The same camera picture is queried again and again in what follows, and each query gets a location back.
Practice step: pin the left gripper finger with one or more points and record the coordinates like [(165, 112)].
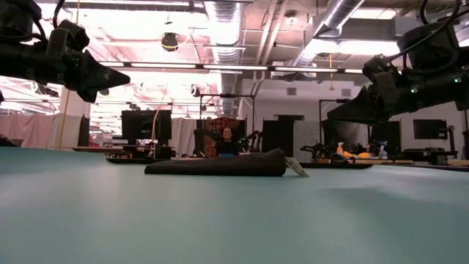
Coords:
[(89, 96), (102, 77)]

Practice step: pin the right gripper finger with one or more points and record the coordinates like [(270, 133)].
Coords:
[(359, 108)]

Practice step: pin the black cloth napkin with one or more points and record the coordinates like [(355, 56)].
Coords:
[(220, 165)]

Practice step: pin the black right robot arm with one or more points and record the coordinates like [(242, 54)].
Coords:
[(454, 89)]

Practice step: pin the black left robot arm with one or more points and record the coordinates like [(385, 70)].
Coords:
[(16, 58)]

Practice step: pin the dark standing monitor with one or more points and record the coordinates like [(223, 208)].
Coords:
[(385, 133)]

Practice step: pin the spray bottle orange liquid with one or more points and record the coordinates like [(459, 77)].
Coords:
[(340, 149)]

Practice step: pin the orange objects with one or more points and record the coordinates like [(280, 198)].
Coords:
[(362, 155)]

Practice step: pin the distant workbench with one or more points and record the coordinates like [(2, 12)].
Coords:
[(366, 161)]

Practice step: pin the grey partition panel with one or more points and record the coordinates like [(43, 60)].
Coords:
[(306, 141)]

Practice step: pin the black computer monitor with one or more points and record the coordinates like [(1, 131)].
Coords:
[(144, 126)]

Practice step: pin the pink curtain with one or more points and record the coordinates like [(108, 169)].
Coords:
[(29, 130)]

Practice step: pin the white curtain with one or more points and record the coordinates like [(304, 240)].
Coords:
[(183, 133)]

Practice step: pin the red patterned cloth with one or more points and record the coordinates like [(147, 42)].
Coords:
[(212, 132)]

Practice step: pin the long ceiling light strip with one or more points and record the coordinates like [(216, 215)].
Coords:
[(234, 67)]

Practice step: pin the person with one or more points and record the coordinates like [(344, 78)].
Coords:
[(227, 143)]

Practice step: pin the green table mat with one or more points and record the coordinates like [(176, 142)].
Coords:
[(234, 220)]

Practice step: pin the black metal stand frame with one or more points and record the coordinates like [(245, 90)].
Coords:
[(227, 95), (324, 110)]

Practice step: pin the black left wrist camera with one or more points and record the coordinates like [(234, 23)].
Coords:
[(69, 34)]

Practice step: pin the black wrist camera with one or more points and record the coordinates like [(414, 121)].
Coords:
[(428, 45), (69, 34)]

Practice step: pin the dark wall screen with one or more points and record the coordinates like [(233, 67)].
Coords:
[(429, 129)]

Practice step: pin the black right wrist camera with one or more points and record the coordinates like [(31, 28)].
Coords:
[(428, 45)]

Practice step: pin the black ceiling dome camera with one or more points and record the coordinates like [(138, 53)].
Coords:
[(169, 42)]

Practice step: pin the silver ribbed air duct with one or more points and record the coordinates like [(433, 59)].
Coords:
[(225, 33), (335, 16)]

